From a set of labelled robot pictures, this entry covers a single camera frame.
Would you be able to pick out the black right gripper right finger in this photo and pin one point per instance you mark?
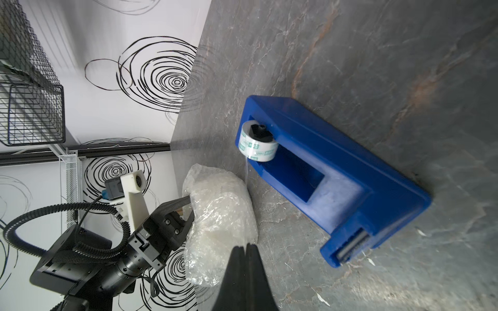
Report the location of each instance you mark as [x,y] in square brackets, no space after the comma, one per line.
[258,292]

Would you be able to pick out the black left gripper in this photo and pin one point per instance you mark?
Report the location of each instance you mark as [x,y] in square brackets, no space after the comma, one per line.
[163,232]

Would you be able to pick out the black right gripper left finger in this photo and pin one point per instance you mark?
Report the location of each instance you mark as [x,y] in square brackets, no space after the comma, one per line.
[231,295]

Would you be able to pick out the clear bubble wrap sheet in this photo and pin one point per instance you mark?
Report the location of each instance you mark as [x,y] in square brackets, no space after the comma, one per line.
[223,219]

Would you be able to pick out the blue tape dispenser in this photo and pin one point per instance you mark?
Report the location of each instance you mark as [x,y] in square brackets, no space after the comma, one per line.
[355,197]

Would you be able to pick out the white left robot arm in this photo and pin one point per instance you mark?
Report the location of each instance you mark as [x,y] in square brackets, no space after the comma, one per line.
[87,270]

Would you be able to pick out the white tape roll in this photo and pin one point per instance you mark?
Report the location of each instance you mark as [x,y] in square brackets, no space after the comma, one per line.
[256,142]

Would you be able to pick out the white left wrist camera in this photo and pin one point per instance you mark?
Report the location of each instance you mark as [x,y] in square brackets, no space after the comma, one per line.
[126,194]

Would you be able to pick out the black wire wall basket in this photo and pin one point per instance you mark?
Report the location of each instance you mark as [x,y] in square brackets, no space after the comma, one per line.
[32,97]

